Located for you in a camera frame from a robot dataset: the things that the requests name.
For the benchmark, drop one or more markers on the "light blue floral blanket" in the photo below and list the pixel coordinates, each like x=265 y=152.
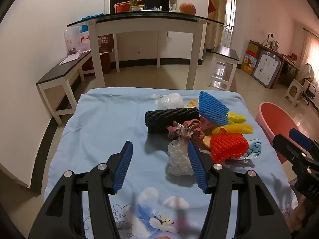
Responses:
x=99 y=129

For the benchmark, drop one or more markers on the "person's right hand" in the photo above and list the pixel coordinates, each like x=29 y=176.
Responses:
x=297 y=216

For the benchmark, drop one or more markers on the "small orange wrapper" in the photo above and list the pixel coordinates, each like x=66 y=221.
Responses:
x=206 y=141

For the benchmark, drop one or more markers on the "dark red carton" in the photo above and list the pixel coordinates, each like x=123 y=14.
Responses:
x=106 y=42

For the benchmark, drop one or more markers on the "pink plastic bucket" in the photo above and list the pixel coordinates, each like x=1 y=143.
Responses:
x=274 y=122

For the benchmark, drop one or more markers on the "white plastic bag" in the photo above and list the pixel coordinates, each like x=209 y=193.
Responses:
x=169 y=100

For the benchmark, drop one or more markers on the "red paper wall decoration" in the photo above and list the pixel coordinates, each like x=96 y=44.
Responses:
x=211 y=7

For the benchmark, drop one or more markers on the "white bench with dark top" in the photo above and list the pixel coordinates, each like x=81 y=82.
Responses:
x=62 y=69

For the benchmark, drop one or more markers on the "paper sheet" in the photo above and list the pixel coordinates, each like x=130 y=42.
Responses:
x=71 y=58

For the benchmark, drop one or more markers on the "red box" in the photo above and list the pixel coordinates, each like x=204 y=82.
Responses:
x=121 y=7

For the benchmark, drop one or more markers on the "pink brown paper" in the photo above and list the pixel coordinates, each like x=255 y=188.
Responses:
x=187 y=129

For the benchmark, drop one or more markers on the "orange pumpkin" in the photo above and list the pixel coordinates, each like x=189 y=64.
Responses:
x=187 y=8

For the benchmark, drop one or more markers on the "pale window curtain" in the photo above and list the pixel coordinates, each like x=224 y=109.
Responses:
x=311 y=49

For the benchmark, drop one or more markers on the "purple framed drawing board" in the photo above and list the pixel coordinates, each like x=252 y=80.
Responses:
x=266 y=67

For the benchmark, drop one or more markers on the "wooden desk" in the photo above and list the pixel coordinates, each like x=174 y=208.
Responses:
x=286 y=62

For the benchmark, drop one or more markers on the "colourful fruit carton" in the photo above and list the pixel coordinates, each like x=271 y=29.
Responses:
x=249 y=63

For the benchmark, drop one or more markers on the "white stool with dark top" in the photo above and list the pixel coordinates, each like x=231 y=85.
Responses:
x=225 y=52

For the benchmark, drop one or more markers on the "blue foam net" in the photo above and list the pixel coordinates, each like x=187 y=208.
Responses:
x=211 y=107

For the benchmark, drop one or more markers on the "door with metal grille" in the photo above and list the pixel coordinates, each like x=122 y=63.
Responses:
x=229 y=17

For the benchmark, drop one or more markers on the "white glass-top table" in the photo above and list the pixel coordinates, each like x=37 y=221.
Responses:
x=149 y=22

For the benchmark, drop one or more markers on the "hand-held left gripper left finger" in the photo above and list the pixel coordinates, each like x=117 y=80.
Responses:
x=123 y=166

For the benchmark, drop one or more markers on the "translucent plastic bag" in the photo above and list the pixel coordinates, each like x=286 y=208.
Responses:
x=72 y=42

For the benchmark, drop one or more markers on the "black foam net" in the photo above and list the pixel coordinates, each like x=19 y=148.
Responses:
x=169 y=119

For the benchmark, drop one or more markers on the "yellow plastic bag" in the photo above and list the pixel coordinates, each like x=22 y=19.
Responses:
x=236 y=129

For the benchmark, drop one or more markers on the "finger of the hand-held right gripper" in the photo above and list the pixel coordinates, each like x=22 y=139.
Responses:
x=282 y=143
x=300 y=135

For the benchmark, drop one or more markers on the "white plastic stool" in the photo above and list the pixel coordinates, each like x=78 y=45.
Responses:
x=294 y=89

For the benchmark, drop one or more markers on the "red foam net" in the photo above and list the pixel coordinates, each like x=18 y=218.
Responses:
x=226 y=147

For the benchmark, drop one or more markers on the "white blue patterned wrapper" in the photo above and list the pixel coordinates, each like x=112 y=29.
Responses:
x=254 y=147

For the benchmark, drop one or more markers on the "brown cardboard box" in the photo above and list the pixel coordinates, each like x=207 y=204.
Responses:
x=253 y=47

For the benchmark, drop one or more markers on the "black office chair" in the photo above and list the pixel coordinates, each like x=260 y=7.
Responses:
x=310 y=92

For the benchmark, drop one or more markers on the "clear plastic bag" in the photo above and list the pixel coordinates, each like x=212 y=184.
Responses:
x=178 y=159

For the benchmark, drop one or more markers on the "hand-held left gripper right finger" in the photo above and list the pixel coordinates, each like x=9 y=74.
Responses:
x=197 y=166

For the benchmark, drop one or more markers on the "blue cloth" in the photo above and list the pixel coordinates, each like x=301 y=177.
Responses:
x=92 y=17

